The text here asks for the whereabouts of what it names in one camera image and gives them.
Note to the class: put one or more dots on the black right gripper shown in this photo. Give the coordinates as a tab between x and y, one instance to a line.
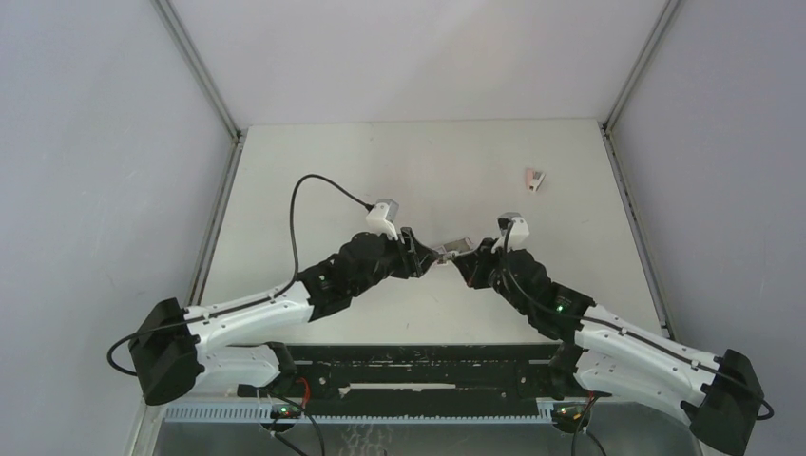
475	263

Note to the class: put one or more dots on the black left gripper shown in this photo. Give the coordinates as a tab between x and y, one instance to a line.
415	257

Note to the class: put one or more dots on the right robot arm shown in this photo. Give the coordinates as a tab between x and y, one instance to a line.
717	396

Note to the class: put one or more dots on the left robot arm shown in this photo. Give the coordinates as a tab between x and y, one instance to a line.
176	350

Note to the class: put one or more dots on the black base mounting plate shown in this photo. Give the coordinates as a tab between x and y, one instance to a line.
455	380

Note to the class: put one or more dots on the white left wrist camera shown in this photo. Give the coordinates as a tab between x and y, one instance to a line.
380	219

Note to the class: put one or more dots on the aluminium right frame rail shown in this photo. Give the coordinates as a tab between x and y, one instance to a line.
624	178

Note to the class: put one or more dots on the aluminium frame rail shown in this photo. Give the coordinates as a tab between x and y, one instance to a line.
624	178
209	135

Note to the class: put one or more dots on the white slotted cable duct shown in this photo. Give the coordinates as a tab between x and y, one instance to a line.
264	413

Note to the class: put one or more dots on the aluminium left frame rail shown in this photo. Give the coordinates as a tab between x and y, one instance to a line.
209	135

